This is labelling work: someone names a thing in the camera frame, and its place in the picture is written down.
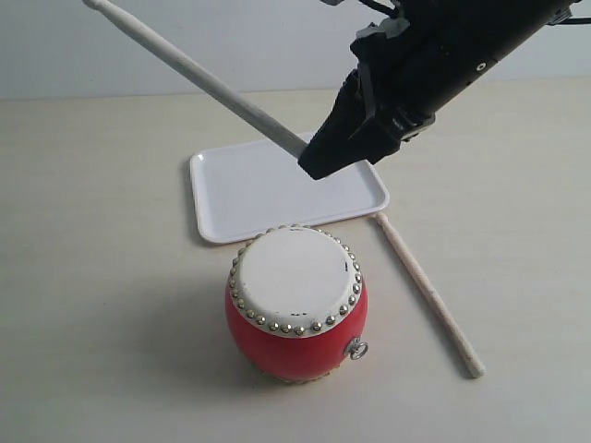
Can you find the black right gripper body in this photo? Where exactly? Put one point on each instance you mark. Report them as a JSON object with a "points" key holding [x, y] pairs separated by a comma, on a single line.
{"points": [[412, 61]]}

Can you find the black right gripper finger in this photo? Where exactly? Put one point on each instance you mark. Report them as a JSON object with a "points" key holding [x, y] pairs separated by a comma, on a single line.
{"points": [[341, 139], [374, 137]]}

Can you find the white wooden drumstick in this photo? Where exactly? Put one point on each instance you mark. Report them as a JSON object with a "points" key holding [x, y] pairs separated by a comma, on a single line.
{"points": [[180, 62], [462, 345]]}

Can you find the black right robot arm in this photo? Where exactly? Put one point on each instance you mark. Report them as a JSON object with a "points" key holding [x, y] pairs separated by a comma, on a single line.
{"points": [[491, 29]]}

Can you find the red small drum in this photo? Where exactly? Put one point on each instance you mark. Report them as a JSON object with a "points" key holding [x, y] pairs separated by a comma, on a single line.
{"points": [[296, 303]]}

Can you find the white plastic tray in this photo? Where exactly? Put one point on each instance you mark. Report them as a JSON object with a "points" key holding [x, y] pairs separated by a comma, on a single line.
{"points": [[244, 189]]}

